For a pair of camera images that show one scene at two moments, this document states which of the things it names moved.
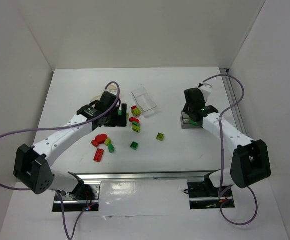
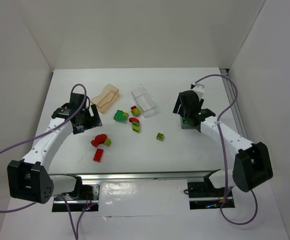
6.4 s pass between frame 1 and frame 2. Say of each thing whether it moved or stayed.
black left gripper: moved
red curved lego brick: stayed
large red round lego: stayed
